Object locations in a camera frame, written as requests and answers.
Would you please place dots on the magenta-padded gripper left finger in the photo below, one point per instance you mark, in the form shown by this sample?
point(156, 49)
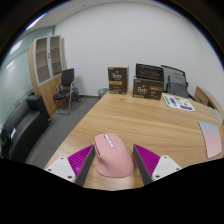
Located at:
point(63, 166)

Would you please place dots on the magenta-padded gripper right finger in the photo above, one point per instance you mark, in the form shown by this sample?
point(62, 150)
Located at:
point(163, 166)

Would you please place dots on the pink computer mouse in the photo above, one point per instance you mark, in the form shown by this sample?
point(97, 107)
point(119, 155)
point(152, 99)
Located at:
point(113, 156)

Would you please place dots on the pink and blue mouse pad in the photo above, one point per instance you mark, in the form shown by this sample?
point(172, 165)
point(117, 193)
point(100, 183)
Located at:
point(211, 140)

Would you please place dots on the black leather sofa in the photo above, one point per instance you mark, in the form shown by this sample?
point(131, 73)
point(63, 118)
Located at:
point(23, 130)

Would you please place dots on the white green purple sticker sheet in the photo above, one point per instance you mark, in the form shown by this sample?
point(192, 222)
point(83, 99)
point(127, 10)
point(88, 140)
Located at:
point(177, 102)

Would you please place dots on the wide brown cardboard box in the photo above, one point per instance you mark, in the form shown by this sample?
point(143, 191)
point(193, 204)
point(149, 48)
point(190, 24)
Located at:
point(147, 90)

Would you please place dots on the wooden side desk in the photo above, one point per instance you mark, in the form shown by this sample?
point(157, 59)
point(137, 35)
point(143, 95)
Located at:
point(205, 97)

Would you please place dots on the grey backpack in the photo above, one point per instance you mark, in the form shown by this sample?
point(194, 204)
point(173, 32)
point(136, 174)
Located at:
point(177, 85)

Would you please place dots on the grey waste bin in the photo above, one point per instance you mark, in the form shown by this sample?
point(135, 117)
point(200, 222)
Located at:
point(102, 93)

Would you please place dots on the wooden shelf cabinet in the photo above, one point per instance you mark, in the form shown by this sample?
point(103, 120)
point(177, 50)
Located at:
point(45, 83)

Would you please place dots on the black visitor chair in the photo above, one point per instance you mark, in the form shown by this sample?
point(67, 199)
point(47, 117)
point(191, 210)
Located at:
point(67, 78)

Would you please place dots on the black mesh office chair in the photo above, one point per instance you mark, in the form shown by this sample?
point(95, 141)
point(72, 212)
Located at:
point(165, 73)

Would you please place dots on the flat black box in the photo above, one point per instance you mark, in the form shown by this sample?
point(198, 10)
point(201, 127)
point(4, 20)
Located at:
point(149, 71)

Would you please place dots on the tall brown cardboard box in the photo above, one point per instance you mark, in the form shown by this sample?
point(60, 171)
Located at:
point(118, 80)

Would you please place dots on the ceiling light strip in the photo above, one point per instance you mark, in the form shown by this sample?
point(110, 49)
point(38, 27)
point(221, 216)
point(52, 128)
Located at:
point(36, 21)

